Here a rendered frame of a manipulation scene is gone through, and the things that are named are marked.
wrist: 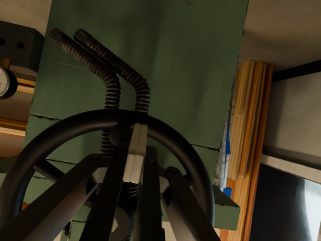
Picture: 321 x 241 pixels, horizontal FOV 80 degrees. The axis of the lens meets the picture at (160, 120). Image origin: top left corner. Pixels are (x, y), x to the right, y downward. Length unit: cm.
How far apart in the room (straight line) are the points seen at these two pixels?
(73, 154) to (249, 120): 154
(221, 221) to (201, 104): 29
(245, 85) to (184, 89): 138
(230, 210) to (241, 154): 131
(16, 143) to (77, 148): 279
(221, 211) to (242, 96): 136
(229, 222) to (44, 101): 51
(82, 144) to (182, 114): 24
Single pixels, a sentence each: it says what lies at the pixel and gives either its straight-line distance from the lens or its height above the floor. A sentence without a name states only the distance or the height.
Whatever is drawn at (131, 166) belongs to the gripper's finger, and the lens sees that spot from 17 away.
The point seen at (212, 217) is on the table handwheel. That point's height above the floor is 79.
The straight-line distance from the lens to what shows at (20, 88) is 267.
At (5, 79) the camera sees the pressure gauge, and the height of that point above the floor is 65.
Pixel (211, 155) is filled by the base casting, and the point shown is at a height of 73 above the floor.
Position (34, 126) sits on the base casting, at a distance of 49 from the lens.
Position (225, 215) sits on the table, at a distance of 55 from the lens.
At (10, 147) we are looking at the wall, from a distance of 328.
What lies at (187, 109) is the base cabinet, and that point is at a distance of 46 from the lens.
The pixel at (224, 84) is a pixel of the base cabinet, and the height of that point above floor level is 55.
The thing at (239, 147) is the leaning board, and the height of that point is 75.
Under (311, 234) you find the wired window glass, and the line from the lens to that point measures 184.
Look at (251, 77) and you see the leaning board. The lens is 188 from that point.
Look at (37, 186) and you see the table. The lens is 51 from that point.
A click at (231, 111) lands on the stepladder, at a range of 132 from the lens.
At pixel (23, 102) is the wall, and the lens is 318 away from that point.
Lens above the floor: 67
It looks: 1 degrees down
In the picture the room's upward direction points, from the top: 169 degrees counter-clockwise
